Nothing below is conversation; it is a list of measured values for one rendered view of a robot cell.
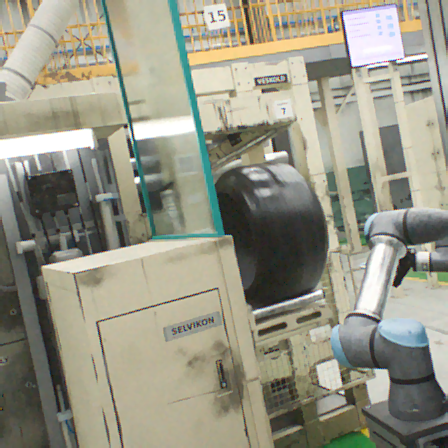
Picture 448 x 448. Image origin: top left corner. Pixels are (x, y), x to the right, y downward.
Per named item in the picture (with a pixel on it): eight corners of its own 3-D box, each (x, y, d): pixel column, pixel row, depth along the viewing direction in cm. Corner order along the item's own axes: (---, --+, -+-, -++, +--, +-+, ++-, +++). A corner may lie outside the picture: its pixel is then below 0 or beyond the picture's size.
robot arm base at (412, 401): (462, 409, 153) (454, 370, 153) (409, 426, 150) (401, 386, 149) (426, 392, 168) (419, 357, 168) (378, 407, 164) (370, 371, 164)
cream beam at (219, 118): (177, 139, 251) (170, 105, 250) (159, 148, 274) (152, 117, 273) (299, 120, 276) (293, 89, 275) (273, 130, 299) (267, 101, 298)
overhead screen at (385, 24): (351, 68, 585) (341, 10, 582) (349, 69, 590) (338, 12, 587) (405, 58, 600) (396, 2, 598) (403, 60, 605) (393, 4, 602)
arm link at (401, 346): (423, 381, 150) (412, 328, 149) (374, 377, 159) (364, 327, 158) (442, 364, 159) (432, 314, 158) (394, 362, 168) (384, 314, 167)
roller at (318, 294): (250, 323, 225) (248, 312, 224) (244, 320, 229) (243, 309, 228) (326, 300, 240) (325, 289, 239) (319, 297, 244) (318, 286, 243)
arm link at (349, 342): (369, 355, 156) (411, 199, 185) (320, 353, 166) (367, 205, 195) (389, 378, 162) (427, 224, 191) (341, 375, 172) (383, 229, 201)
